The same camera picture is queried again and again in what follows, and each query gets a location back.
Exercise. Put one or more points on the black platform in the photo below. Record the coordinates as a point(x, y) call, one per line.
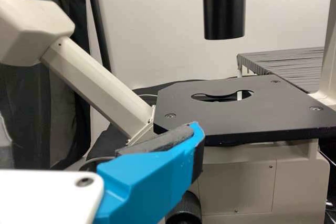
point(288, 66)

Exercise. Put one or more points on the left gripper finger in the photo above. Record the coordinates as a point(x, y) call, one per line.
point(157, 176)

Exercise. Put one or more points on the cream microscope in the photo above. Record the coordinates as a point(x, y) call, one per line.
point(236, 119)

